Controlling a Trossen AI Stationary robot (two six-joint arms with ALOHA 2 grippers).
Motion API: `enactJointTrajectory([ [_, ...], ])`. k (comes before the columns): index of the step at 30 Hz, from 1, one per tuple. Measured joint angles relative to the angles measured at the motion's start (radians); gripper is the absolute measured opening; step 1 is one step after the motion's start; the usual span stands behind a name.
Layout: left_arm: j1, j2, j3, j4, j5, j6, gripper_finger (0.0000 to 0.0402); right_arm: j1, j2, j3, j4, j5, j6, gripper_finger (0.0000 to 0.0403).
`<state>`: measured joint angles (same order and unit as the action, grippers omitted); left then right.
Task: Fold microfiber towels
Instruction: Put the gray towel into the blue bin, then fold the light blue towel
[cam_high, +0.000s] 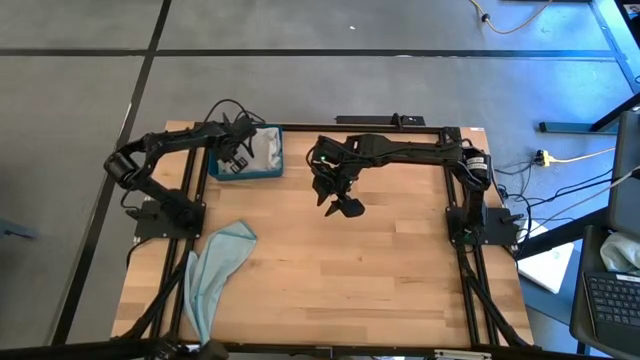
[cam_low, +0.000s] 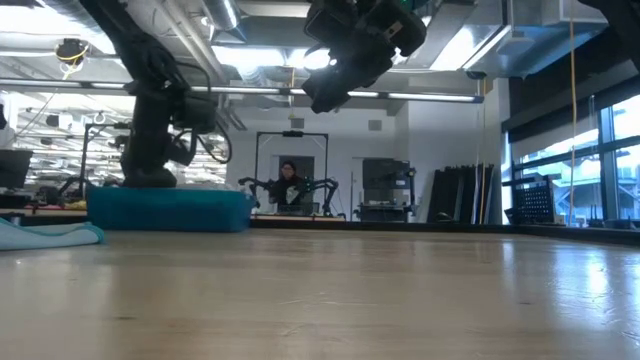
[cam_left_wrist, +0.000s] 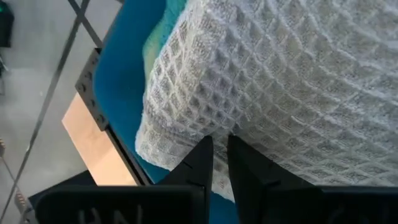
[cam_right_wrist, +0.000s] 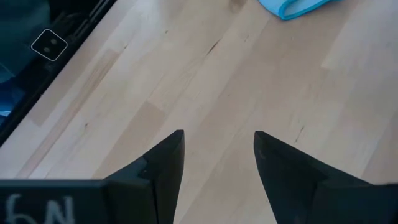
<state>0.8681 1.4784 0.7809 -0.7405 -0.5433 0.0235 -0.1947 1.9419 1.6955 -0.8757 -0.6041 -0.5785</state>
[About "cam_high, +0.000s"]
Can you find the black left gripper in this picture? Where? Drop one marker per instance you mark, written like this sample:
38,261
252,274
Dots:
237,137

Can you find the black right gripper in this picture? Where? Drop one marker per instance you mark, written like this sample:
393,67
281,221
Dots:
335,165

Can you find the grey waffle-weave towel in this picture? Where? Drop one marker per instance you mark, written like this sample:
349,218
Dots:
265,150

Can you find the light blue microfiber towel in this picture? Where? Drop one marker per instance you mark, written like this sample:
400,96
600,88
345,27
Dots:
215,270

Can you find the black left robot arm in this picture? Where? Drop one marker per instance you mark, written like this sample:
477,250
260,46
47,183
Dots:
150,165

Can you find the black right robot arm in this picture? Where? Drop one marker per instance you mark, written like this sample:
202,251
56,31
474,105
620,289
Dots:
450,155

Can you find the teal plastic bin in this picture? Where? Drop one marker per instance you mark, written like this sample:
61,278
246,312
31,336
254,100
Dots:
247,176

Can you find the yellow power plug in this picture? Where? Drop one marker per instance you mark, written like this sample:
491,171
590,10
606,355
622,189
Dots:
544,159

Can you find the white laptop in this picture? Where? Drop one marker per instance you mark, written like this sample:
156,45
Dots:
547,267

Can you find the dark flat floor object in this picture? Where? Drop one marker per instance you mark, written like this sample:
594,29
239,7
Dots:
15,231

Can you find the black rig crossbeam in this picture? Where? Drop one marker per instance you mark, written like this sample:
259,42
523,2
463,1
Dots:
75,348

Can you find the black keyboard desk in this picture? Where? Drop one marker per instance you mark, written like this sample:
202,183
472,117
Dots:
582,300

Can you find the light green cloth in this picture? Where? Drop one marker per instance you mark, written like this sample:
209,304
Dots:
620,252

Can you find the grey computer monitor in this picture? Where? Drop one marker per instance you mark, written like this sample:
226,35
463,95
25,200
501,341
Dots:
625,190

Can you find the computer keyboard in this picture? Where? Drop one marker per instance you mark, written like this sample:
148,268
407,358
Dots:
615,300

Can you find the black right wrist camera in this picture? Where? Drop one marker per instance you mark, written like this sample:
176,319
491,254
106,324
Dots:
352,207

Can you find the black aluminium table frame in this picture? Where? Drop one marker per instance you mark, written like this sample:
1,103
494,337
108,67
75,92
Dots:
310,127

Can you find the black mounting bracket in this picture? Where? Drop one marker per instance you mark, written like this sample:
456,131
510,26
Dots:
370,120

